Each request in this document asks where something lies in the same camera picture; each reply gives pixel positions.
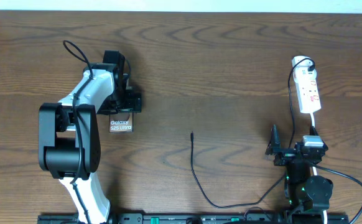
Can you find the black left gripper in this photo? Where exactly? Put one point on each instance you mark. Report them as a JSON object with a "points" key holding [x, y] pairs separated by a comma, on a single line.
{"points": [[130, 104]]}

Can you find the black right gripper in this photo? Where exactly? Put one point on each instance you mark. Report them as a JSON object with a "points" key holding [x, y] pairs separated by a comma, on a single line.
{"points": [[284, 155]]}

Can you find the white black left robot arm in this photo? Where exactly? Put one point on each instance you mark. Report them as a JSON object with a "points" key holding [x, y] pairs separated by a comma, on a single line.
{"points": [[69, 141]]}

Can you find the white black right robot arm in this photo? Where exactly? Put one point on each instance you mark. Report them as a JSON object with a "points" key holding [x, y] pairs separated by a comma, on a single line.
{"points": [[308, 193]]}

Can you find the white USB charger adapter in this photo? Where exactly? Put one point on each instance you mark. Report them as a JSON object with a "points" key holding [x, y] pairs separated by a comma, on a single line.
{"points": [[303, 61]]}

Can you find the white power strip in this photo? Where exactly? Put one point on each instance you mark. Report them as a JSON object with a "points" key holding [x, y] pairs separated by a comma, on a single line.
{"points": [[307, 89]]}

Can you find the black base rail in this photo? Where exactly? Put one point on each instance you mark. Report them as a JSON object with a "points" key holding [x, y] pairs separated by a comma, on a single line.
{"points": [[255, 217]]}

